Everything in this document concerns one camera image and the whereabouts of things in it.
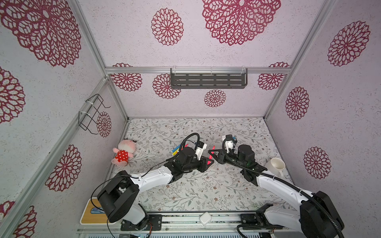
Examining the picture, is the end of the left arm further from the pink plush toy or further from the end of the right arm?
the pink plush toy

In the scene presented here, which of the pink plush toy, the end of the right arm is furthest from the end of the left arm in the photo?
the pink plush toy

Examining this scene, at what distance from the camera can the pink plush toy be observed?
3.01 ft
